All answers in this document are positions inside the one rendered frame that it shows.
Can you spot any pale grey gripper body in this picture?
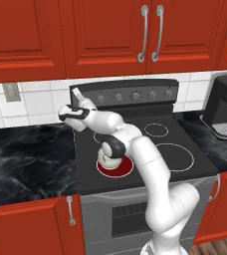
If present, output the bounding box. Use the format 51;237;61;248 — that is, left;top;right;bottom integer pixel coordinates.
71;87;99;113

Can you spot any white kettle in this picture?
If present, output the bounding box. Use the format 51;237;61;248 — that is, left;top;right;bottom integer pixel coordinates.
97;147;123;169

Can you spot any black and grey stove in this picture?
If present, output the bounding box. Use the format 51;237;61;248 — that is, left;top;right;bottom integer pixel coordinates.
69;78;220;255

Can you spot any grey oven door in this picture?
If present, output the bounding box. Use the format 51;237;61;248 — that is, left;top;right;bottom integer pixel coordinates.
80;176;217;255

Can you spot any red base cupboard door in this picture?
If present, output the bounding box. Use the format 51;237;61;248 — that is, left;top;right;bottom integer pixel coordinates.
192;168;227;246
0;194;87;255

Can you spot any black coffee machine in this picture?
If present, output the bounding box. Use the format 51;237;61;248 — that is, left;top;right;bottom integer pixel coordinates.
199;73;227;140

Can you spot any grey wall socket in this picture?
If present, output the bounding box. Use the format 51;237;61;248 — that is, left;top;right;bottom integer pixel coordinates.
2;83;22;104

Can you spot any silver cupboard handle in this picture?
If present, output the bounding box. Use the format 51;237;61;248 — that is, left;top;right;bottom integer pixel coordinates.
66;195;77;227
150;4;165;63
207;173;222;203
136;4;150;64

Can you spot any grey oven door handle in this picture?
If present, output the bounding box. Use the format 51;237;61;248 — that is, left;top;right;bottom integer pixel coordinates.
81;178;217;202

